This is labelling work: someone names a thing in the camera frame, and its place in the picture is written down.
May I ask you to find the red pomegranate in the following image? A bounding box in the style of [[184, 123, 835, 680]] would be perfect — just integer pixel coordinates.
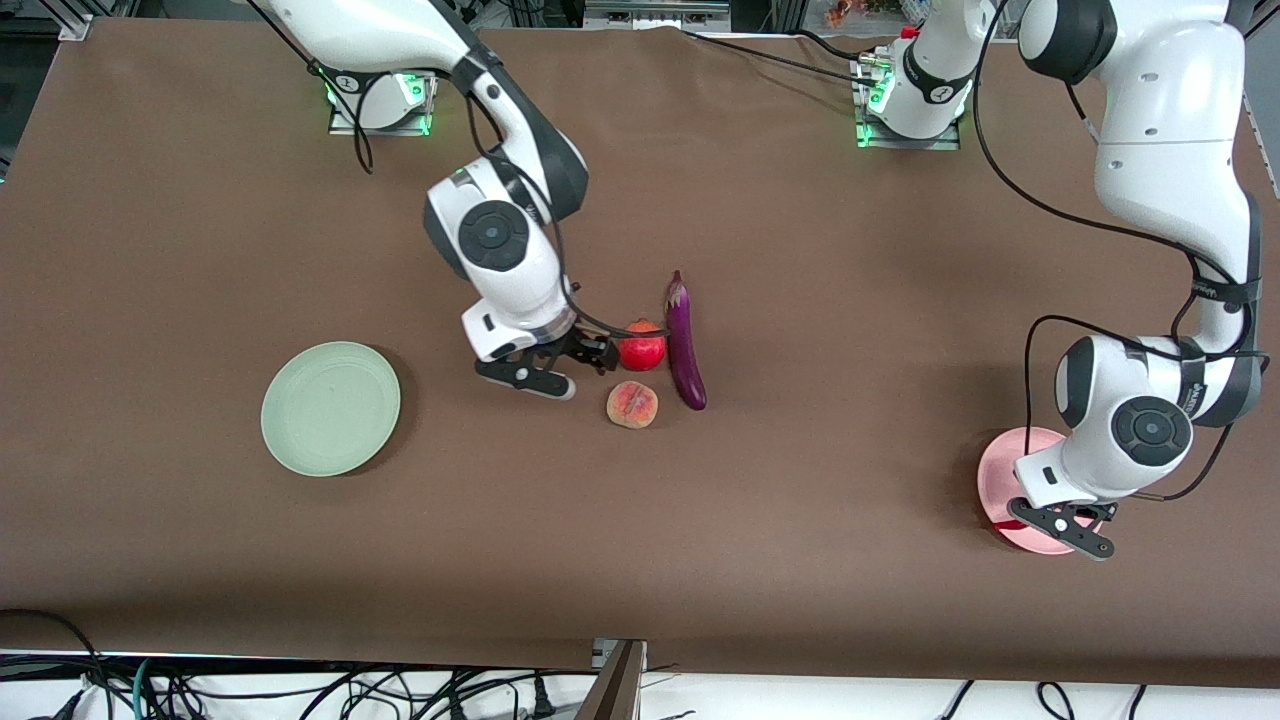
[[618, 319, 668, 373]]

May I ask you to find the peach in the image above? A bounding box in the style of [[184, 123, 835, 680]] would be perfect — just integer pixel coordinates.
[[606, 380, 659, 430]]

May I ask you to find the purple eggplant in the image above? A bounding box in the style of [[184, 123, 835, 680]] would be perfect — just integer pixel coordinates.
[[665, 270, 709, 412]]

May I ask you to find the pink plate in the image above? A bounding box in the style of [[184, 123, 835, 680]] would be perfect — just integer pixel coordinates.
[[977, 427, 1106, 555]]

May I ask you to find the pale green plate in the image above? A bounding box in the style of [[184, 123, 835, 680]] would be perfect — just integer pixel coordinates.
[[261, 341, 402, 478]]

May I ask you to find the large table cover sheet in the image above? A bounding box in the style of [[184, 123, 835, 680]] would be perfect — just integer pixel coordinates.
[[0, 18, 1280, 691]]

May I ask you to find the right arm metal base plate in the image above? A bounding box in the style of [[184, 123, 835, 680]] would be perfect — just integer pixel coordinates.
[[328, 70, 438, 137]]

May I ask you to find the aluminium profile post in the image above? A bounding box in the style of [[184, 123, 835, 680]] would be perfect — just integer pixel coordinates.
[[575, 638, 648, 720]]

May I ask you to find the long black base cable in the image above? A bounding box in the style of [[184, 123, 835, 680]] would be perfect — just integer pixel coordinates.
[[680, 28, 881, 86]]

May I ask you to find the silver aluminium frame rail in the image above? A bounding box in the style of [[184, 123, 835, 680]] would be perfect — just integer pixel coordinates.
[[585, 0, 732, 31]]

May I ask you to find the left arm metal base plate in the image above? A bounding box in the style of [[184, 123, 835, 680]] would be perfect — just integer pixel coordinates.
[[855, 55, 963, 151]]

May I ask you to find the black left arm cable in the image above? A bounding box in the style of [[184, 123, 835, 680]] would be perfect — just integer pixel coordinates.
[[972, 0, 1271, 501]]

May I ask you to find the short black base cable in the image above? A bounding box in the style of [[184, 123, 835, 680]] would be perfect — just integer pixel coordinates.
[[795, 28, 869, 63]]

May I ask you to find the thick black floor cable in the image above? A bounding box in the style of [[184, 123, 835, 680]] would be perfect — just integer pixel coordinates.
[[0, 608, 106, 720]]

